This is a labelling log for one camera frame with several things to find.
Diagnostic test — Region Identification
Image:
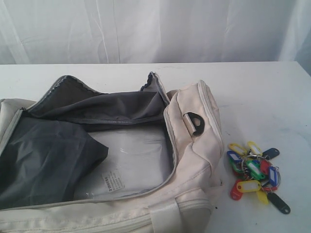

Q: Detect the cream fabric duffel bag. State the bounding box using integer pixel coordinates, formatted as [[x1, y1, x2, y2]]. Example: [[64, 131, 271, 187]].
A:
[[0, 72, 223, 233]]

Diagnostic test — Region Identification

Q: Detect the colourful key tag bunch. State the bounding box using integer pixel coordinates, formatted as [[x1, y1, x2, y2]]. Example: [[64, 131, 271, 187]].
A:
[[226, 141, 291, 215]]

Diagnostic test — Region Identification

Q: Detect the clear plastic packing bag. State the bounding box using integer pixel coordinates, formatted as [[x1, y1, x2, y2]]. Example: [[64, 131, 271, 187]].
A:
[[74, 127, 172, 200]]

